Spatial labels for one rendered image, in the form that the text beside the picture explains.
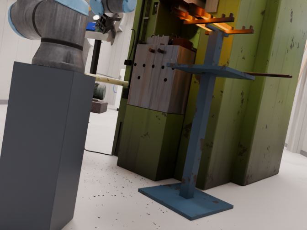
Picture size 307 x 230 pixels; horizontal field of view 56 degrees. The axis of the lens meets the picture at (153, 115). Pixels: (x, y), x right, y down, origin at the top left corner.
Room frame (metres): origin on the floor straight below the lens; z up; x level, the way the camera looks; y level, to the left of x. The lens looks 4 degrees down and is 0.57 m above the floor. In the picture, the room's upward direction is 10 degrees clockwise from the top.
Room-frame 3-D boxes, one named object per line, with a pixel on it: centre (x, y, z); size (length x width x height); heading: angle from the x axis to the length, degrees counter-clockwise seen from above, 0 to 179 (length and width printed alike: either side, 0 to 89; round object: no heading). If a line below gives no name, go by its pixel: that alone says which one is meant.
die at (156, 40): (2.26, -0.06, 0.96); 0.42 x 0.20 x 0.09; 141
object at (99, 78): (2.24, 0.39, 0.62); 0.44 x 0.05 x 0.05; 141
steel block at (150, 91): (2.23, -0.11, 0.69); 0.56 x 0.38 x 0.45; 141
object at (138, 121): (2.23, -0.11, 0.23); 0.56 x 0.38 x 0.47; 141
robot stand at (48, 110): (1.08, 0.38, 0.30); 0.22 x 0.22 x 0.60; 83
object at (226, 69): (1.64, -0.27, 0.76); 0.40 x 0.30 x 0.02; 45
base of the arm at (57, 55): (1.08, 0.38, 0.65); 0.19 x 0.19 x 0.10
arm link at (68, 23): (1.08, 0.39, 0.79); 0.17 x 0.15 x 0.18; 59
